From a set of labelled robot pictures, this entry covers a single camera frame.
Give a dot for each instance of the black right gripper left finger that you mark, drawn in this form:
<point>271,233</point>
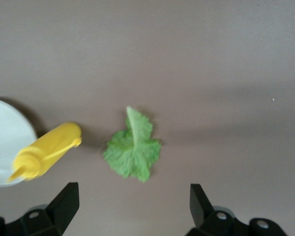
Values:
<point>59,211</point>

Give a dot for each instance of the pale beige round plate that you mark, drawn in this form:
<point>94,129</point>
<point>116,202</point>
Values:
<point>7,132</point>

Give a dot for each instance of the green lettuce leaf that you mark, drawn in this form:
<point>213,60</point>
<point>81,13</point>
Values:
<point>132,155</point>

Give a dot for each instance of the yellow squeeze bottle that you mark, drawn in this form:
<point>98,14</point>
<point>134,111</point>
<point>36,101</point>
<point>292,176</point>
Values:
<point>51,145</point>

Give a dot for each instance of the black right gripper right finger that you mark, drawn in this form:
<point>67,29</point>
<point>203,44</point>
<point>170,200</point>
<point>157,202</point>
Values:
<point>204,218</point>

